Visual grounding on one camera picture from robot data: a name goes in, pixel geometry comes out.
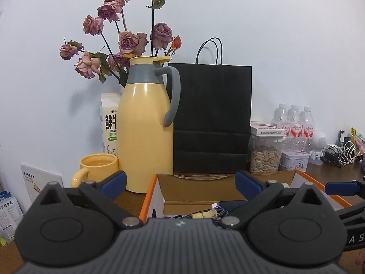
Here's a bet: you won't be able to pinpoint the white milk carton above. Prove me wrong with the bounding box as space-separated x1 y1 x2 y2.
99 93 123 156

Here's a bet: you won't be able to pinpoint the blue white packet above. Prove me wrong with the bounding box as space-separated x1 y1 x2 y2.
0 190 24 244

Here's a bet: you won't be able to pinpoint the colourful snack packets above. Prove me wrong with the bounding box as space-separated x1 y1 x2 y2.
350 127 365 155

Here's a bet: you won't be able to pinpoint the black paper bag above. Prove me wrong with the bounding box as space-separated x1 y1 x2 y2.
167 38 252 174

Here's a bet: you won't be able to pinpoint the braided cable bundle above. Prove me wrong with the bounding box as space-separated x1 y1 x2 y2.
185 203 229 220

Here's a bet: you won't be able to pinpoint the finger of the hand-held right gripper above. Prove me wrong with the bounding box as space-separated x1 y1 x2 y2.
336 201 365 226
324 178 365 199

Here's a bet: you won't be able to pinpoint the white printed tin box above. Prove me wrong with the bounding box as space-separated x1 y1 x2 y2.
278 149 310 172

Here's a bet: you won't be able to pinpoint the white orange cardboard box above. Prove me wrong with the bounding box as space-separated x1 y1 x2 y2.
139 170 352 226

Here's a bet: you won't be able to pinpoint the clear container of seeds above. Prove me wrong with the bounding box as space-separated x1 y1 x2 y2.
249 135 286 174

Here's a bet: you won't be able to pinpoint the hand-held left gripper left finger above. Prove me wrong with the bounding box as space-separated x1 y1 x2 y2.
37 171 144 230

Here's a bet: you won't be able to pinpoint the white booklet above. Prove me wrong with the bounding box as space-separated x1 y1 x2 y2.
21 164 64 206

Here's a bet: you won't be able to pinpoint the small white flat box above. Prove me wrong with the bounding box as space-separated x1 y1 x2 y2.
250 121 286 137

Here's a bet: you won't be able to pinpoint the yellow thermos jug grey handle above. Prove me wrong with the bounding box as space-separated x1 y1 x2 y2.
117 56 181 194

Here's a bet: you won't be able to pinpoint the white cable tangle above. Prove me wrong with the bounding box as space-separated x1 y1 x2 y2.
339 141 362 166

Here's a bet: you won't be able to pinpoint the white robot-shaped speaker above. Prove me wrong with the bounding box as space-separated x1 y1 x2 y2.
309 131 328 165

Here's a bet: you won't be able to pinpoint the bunch of dried pink roses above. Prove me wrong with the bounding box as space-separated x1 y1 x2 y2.
59 0 182 87

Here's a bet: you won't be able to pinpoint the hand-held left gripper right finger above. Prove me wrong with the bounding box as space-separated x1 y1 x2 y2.
222 170 328 230

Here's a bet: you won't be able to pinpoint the yellow mug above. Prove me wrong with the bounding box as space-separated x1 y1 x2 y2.
71 153 120 189

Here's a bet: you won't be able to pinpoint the woven straw mat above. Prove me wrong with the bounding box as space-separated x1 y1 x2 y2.
174 173 237 181

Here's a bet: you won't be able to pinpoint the clear water bottle red label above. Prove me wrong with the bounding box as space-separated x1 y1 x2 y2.
300 106 315 152
287 105 303 152
272 103 291 152

